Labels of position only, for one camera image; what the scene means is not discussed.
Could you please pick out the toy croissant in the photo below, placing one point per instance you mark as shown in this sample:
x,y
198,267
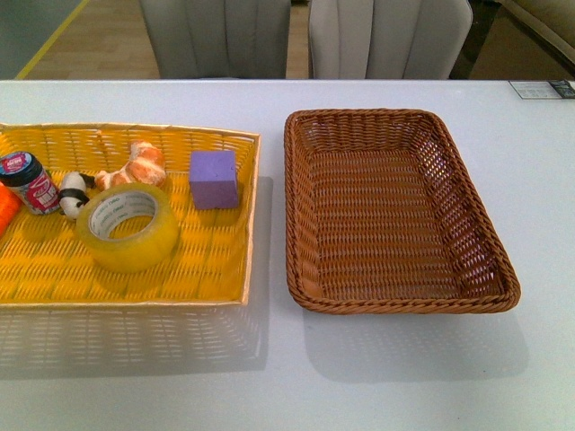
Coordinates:
x,y
146,164

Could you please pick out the grey chair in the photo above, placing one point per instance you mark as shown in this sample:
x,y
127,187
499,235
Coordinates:
x,y
218,39
414,40

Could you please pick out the yellow packing tape roll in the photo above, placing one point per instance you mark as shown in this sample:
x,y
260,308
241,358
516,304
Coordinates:
x,y
115,206

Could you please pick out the brown wicker basket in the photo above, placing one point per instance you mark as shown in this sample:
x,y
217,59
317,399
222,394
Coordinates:
x,y
383,217

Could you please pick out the small black-lidded jar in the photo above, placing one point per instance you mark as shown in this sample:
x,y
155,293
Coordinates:
x,y
25,176

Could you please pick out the left grey chair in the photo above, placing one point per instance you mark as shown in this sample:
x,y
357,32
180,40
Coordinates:
x,y
218,39

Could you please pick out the beige sofa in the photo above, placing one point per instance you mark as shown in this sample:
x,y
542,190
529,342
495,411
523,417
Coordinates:
x,y
552,20

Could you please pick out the right grey chair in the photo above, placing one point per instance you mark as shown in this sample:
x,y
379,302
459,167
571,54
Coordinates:
x,y
414,40

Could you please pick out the toy panda figure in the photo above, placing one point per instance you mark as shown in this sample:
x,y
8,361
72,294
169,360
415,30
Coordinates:
x,y
72,195

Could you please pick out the purple foam cube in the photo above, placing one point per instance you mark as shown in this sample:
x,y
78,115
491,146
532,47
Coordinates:
x,y
213,181

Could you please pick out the table label card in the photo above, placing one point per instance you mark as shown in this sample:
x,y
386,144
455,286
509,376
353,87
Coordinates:
x,y
544,90

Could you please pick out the orange object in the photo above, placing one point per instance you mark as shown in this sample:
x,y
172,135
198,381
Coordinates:
x,y
9,206

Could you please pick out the yellow wicker basket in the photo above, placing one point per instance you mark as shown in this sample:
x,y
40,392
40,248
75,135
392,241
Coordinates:
x,y
201,308

